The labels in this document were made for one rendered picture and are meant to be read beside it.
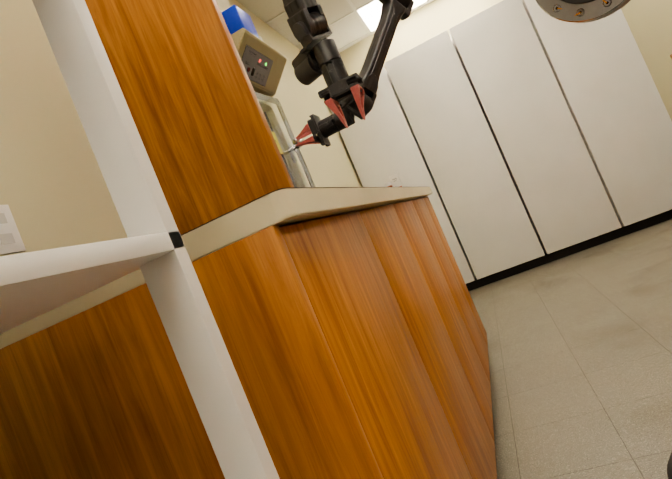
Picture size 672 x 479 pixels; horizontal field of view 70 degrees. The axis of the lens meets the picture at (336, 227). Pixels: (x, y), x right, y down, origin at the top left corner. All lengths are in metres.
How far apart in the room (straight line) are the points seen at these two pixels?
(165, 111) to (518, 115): 3.42
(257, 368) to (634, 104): 4.17
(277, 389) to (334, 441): 0.10
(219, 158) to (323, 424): 0.87
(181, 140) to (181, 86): 0.15
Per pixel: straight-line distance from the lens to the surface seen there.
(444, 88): 4.46
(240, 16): 1.53
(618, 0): 1.02
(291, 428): 0.69
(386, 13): 1.63
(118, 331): 0.78
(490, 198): 4.37
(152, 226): 0.50
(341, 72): 1.17
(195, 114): 1.41
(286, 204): 0.62
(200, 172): 1.39
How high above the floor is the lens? 0.84
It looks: 2 degrees up
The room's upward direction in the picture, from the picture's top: 23 degrees counter-clockwise
